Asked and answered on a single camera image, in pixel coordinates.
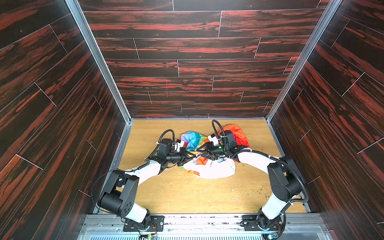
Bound white orange kids jacket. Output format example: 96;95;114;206
180;124;249;179

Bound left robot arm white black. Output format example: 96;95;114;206
97;148;196;228

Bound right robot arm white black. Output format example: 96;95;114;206
197;142;309;224

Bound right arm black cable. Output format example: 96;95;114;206
211;119;310;203

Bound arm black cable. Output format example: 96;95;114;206
211;119;310;203
90;129;176;208

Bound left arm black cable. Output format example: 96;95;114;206
90;129;176;208

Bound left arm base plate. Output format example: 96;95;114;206
123;215;165;233

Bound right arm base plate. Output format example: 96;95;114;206
240;215;283;232

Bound aluminium front rail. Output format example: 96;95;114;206
78;213;333;240

